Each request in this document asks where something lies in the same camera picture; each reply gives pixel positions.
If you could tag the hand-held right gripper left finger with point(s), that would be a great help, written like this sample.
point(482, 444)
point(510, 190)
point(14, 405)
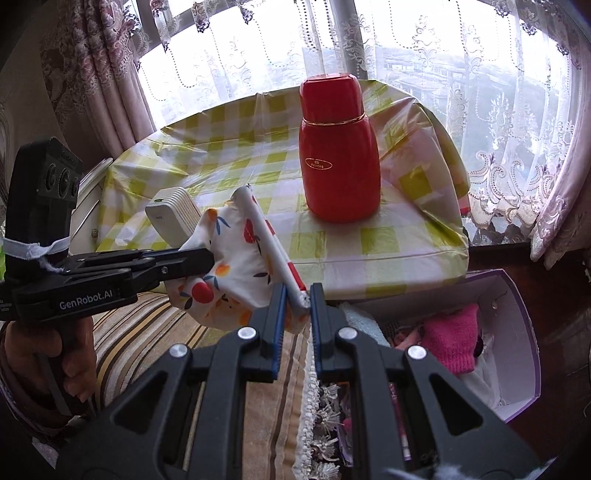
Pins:
point(275, 332)

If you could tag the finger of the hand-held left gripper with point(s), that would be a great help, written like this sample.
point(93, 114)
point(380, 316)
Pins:
point(180, 263)

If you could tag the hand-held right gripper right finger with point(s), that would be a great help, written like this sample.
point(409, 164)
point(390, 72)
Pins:
point(316, 332)

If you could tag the light blue plush cloth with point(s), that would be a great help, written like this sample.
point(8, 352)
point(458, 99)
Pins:
point(364, 323)

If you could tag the white floral fabric pouch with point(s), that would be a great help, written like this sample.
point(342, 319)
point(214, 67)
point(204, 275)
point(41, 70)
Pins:
point(231, 258)

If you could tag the magenta knit cloth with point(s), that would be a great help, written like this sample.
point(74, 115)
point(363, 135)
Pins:
point(452, 341)

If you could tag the white storage box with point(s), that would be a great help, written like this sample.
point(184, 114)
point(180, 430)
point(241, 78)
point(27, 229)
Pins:
point(508, 295)

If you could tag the person's left hand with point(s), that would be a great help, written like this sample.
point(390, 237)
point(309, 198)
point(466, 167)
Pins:
point(27, 364)

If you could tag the striped towel cushion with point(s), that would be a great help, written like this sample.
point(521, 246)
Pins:
point(138, 332)

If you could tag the white tasselled fringe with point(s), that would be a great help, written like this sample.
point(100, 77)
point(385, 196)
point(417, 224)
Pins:
point(323, 415)

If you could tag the yellow checked plastic tablecloth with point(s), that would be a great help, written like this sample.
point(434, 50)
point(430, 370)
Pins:
point(277, 138)

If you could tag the red thermos flask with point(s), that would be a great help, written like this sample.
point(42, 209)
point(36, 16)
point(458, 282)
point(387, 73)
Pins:
point(339, 175)

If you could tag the white lace curtain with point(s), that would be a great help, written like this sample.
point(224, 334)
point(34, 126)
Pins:
point(415, 69)

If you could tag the grey window frame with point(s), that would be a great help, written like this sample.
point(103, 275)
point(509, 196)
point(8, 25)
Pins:
point(353, 37)

